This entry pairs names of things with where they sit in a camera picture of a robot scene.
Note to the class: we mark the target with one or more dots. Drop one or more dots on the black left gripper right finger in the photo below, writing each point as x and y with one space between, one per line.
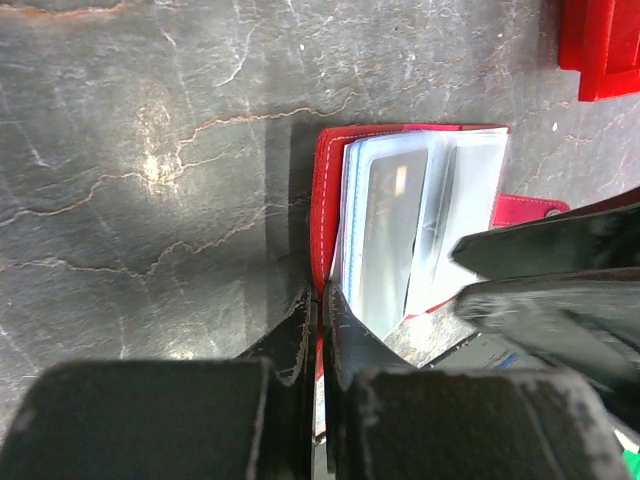
386 419

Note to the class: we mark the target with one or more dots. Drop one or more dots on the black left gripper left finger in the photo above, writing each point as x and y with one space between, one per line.
250 417

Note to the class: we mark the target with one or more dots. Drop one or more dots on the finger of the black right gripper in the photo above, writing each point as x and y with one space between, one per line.
587 321
600 236

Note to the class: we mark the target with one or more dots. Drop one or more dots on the red plastic bin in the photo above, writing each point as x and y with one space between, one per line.
600 40

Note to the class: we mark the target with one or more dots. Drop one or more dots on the red leather card holder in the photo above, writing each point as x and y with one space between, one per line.
460 196

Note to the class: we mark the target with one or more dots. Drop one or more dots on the black credit card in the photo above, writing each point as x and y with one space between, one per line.
393 205

